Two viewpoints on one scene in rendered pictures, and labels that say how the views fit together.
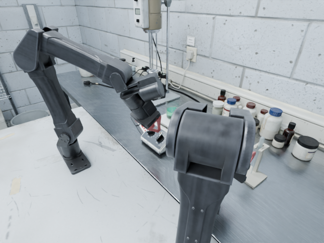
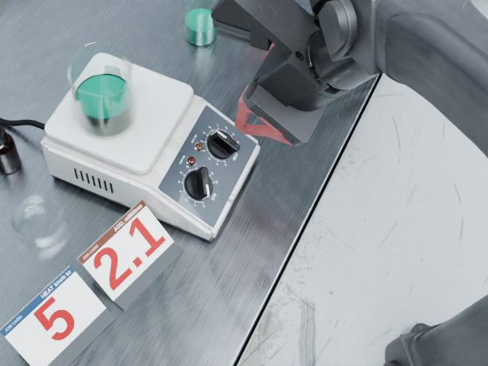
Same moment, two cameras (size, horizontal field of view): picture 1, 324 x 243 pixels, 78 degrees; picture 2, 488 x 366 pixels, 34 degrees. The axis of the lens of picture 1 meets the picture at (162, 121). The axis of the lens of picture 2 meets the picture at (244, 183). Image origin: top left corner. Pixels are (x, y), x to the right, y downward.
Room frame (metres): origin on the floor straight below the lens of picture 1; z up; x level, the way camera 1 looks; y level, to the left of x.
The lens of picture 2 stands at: (0.85, 0.43, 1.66)
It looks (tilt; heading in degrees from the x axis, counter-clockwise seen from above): 59 degrees down; 240
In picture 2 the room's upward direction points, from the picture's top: 6 degrees clockwise
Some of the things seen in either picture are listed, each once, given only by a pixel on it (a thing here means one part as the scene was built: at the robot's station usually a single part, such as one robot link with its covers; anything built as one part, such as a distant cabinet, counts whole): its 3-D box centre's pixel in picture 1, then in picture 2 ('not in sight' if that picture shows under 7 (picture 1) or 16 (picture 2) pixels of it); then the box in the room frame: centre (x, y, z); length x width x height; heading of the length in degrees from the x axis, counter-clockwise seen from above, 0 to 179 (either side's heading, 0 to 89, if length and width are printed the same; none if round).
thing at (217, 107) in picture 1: (217, 108); not in sight; (0.92, -0.29, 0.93); 0.06 x 0.06 x 0.07
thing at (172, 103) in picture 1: (172, 109); (104, 96); (0.74, -0.04, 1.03); 0.07 x 0.06 x 0.08; 93
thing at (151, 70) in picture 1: (152, 53); not in sight; (1.12, 0.05, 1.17); 0.07 x 0.07 x 0.25
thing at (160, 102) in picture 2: (174, 119); (120, 111); (0.72, -0.05, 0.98); 0.12 x 0.12 x 0.01; 41
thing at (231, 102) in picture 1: (229, 110); not in sight; (0.86, -0.33, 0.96); 0.06 x 0.06 x 0.11
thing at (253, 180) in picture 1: (254, 161); not in sight; (0.49, -0.30, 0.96); 0.08 x 0.08 x 0.13; 36
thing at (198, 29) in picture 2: not in sight; (200, 18); (0.57, -0.18, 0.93); 0.04 x 0.04 x 0.06
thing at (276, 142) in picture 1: (278, 141); not in sight; (0.65, -0.48, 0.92); 0.04 x 0.04 x 0.04
